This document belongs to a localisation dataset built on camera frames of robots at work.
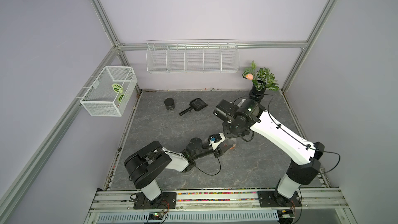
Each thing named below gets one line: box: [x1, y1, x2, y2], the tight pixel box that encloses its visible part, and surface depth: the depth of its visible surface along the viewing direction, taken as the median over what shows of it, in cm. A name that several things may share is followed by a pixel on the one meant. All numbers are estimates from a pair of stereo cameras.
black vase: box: [248, 82, 267, 103], surface depth 108 cm
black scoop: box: [179, 98, 208, 116], surface depth 111 cm
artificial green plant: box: [242, 60, 280, 92], surface depth 94 cm
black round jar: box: [164, 97, 176, 111], surface depth 111 cm
